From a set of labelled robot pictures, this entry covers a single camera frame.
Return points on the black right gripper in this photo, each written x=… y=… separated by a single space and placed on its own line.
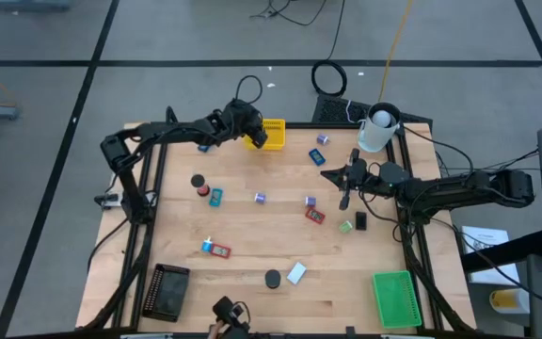
x=356 y=176

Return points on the yellow and white bottle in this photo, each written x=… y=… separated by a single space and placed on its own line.
x=506 y=300

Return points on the small silver clamp box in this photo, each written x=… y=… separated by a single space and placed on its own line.
x=111 y=201

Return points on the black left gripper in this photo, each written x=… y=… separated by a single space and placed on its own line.
x=240 y=117

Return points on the blue USB wall charger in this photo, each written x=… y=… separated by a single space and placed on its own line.
x=206 y=246

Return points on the black handheld device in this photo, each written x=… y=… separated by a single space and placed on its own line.
x=227 y=311

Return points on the small hourglass red sand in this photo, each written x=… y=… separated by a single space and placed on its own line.
x=198 y=181

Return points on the black perforated panel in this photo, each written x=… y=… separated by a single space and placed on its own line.
x=337 y=110

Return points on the black digital timer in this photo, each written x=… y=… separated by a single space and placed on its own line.
x=361 y=221

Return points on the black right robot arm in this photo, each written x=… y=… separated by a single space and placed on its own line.
x=464 y=190

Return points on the white cup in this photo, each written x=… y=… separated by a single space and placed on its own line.
x=374 y=136

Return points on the yellow plastic basket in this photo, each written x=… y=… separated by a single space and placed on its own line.
x=275 y=134

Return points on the black metal table frame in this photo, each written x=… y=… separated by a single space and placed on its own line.
x=299 y=126

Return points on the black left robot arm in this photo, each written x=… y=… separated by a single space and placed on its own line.
x=177 y=129

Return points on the red digital timer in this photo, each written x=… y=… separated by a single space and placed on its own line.
x=220 y=251
x=314 y=215

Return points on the white digital timer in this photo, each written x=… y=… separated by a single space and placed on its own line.
x=296 y=273

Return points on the green USB wall charger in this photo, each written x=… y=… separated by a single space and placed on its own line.
x=345 y=227

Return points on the teal digital timer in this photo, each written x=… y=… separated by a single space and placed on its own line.
x=215 y=197

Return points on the green plastic basket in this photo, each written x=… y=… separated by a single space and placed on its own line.
x=395 y=299

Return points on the person's hand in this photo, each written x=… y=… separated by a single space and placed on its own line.
x=213 y=332

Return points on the white paper booklet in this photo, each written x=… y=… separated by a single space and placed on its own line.
x=485 y=235

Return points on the black plastic basket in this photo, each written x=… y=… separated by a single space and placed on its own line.
x=165 y=292

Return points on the blue digital timer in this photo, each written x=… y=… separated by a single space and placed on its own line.
x=203 y=148
x=317 y=156

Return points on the large hourglass white sand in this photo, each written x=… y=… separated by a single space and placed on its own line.
x=272 y=279

